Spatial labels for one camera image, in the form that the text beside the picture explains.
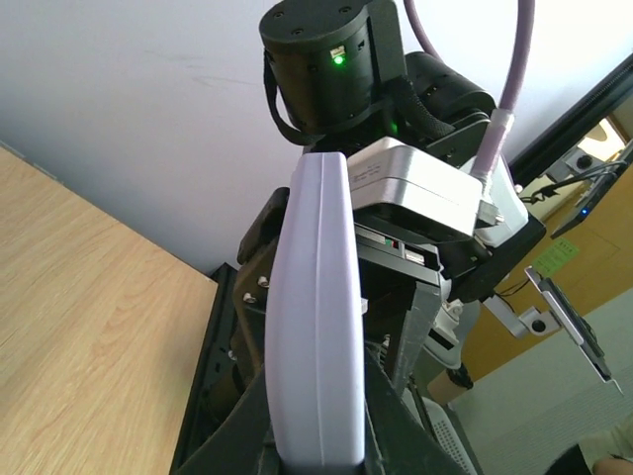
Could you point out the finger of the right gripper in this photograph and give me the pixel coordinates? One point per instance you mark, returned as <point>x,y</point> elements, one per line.
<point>266,226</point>

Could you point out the black cage frame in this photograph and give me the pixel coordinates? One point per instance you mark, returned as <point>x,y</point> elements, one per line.
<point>603,98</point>

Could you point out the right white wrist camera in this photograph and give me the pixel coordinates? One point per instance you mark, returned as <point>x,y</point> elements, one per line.
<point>420,188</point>

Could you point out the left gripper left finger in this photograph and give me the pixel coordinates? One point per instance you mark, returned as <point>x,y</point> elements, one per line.
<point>244,444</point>

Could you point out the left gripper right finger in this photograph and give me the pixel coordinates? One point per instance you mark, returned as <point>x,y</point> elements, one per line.
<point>395,443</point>

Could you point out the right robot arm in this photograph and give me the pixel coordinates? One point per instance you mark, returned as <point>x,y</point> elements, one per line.
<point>337,79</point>

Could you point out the monitor on arm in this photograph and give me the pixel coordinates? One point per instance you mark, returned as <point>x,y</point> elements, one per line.
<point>560,315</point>

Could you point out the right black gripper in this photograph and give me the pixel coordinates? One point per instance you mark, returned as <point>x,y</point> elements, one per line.
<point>464,271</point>

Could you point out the phone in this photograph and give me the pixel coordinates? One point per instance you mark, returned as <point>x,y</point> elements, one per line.
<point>314,362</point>

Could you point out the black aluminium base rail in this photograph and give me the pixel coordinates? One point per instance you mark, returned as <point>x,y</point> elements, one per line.
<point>204,413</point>

